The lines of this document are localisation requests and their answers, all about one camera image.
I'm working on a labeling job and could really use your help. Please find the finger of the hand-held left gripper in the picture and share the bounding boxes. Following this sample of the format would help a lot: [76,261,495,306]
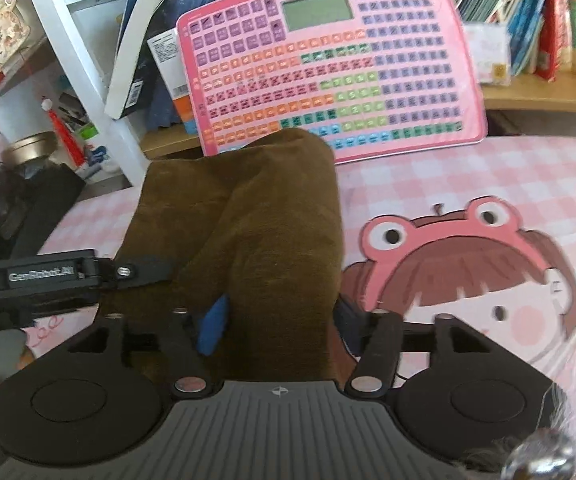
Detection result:
[98,256,179,291]

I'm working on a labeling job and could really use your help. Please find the pink printed desk mat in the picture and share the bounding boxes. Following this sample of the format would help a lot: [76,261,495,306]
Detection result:
[20,135,576,480]

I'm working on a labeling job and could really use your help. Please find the brown corduroy pants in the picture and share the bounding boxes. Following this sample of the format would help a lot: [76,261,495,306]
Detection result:
[100,128,365,396]

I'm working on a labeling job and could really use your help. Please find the white side shelf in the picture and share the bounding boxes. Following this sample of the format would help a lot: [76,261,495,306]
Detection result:
[0,35,71,132]

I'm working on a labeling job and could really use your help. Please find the shiny metal bead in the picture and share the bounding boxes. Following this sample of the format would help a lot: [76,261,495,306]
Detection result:
[500,430,576,480]

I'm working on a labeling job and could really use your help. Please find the white bookshelf with wooden shelves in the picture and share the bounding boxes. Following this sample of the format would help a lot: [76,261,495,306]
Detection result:
[18,0,576,187]

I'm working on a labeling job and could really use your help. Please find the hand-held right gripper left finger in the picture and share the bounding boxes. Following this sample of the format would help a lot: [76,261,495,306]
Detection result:
[65,294,231,401]

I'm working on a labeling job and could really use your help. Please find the clear plastic card box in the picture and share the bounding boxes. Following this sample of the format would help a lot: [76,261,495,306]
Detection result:
[462,21,512,86]

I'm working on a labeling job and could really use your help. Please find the black bag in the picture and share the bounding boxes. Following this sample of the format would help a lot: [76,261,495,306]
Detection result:
[0,164,86,262]

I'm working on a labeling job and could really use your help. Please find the white bottle with green cap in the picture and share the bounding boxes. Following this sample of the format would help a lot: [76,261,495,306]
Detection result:
[80,127,114,172]

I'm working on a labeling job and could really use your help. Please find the gold lidded tin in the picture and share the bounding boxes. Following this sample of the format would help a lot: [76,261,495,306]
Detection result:
[2,132,59,169]

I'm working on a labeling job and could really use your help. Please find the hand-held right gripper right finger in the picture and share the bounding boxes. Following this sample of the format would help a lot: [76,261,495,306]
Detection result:
[333,296,499,401]

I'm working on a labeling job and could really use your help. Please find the thick red dictionary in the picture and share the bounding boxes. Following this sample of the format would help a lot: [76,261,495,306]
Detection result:
[537,0,571,82]

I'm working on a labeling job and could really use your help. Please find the pink learning keyboard board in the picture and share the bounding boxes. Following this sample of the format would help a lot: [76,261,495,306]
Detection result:
[175,0,489,165]

